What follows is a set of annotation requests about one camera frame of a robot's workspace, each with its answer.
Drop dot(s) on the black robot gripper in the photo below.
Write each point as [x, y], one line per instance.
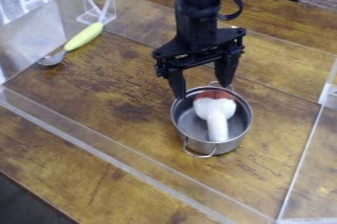
[199, 43]

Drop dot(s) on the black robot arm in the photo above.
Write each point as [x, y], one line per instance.
[199, 43]

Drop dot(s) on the spoon with green handle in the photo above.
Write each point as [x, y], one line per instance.
[82, 38]

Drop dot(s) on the clear acrylic right wall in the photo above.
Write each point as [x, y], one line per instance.
[310, 200]

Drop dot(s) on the clear acrylic barrier front wall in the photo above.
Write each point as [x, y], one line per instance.
[207, 200]

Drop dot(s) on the white plush mushroom red cap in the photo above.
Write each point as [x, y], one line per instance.
[214, 106]

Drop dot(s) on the silver steel pot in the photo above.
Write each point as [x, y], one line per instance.
[191, 128]

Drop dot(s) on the clear acrylic triangle bracket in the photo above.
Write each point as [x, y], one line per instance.
[94, 14]

